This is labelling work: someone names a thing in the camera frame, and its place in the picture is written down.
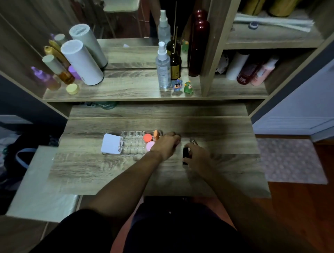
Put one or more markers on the person's right hand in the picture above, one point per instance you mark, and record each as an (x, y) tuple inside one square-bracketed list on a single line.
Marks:
[(201, 160)]

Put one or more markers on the person's left hand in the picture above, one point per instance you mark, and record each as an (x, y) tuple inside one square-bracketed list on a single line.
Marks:
[(165, 146)]

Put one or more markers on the person's left fingers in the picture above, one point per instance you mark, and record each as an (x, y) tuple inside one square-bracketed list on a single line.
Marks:
[(174, 138)]

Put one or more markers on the person's right thumb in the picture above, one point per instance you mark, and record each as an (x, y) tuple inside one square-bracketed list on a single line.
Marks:
[(188, 159)]

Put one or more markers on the black lipstick tube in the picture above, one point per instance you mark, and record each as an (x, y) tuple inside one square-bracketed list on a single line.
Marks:
[(185, 155)]

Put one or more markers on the person's right forearm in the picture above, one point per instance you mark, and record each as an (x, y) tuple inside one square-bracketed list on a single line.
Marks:
[(248, 208)]

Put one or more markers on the person's left forearm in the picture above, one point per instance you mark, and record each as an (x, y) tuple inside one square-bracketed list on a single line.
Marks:
[(125, 187)]

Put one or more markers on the slim orange makeup sponge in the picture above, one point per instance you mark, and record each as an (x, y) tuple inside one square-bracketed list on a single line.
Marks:
[(156, 134)]

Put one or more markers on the silver lipstick cap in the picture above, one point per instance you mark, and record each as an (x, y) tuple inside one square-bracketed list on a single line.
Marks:
[(193, 141)]

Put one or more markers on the pink makeup sponge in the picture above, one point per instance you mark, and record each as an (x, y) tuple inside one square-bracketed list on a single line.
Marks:
[(149, 146)]

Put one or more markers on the round orange makeup sponge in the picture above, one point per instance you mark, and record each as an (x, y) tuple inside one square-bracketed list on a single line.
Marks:
[(147, 138)]

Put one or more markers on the wooden vanity unit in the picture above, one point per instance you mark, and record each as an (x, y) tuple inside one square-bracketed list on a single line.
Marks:
[(161, 109)]

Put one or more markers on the clear acrylic organizer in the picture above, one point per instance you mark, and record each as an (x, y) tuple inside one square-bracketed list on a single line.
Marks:
[(131, 144)]

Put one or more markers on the green toy figurine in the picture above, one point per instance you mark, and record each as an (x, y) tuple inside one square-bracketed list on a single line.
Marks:
[(188, 88)]

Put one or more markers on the blue toy figurine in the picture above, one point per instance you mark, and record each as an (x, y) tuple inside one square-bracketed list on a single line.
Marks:
[(177, 85)]

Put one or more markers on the person's black shorts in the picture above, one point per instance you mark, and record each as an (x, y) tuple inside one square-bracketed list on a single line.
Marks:
[(182, 229)]

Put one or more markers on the clear spray bottle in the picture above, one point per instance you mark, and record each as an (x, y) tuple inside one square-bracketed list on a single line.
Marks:
[(163, 67)]

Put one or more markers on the dark reed diffuser bottle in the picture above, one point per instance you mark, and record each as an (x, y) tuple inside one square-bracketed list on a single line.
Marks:
[(175, 66)]

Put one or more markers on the dark green jar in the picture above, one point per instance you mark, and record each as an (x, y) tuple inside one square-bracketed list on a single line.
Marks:
[(107, 105)]

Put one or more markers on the white crumpled item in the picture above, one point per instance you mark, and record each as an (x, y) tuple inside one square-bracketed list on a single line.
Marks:
[(222, 65)]

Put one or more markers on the tall dark red bottle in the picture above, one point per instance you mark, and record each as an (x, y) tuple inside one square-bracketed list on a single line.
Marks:
[(197, 49)]

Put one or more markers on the white tube bottle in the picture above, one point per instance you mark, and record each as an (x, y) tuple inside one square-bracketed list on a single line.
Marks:
[(237, 66)]

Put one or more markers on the dark red lotion bottle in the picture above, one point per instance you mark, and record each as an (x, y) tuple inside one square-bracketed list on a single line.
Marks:
[(246, 74)]

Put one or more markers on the pink floor rug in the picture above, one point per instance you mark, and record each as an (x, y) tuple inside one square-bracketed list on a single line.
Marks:
[(289, 161)]

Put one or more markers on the pink lotion bottle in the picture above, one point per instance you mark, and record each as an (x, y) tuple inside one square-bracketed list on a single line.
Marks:
[(263, 73)]

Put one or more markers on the small yellow jar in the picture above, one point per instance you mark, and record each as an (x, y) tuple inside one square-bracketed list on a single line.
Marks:
[(72, 89)]

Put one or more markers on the vanity mirror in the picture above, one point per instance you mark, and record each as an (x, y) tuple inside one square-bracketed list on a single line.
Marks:
[(122, 34)]

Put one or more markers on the white cylindrical appliance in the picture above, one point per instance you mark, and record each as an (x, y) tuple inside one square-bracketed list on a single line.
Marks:
[(82, 62)]

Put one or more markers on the purple round cap bottle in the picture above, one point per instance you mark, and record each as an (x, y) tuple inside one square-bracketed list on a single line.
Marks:
[(74, 72)]

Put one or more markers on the white door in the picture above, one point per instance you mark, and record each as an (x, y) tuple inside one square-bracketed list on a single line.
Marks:
[(300, 109)]

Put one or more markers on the amber bottle with white cap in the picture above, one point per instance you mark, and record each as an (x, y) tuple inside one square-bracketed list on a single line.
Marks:
[(58, 69)]

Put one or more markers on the person's black sleeve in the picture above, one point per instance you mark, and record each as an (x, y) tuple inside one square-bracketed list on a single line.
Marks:
[(75, 234)]

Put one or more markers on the small blue white cap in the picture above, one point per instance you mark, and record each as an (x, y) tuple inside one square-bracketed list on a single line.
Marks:
[(253, 25)]

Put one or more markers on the white stool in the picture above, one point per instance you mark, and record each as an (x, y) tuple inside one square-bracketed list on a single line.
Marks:
[(41, 187)]

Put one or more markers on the purple pump bottle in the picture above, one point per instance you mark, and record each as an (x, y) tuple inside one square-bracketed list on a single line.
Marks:
[(45, 79)]

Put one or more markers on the gold bottle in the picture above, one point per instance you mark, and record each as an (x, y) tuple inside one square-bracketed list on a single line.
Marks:
[(56, 54)]

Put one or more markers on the gold container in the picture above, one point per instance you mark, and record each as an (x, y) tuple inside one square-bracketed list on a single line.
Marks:
[(283, 7), (253, 7)]

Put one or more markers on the white paper sticks bundle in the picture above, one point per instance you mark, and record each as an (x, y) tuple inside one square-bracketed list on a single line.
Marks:
[(276, 22)]

